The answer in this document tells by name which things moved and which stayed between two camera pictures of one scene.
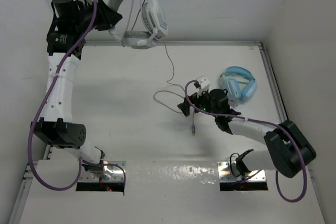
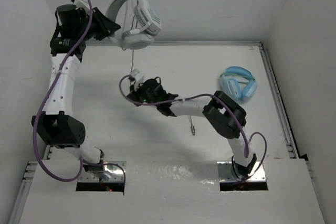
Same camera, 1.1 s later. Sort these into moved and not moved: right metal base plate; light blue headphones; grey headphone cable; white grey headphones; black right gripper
Moved: black right gripper; white grey headphones; grey headphone cable
Not moved: right metal base plate; light blue headphones
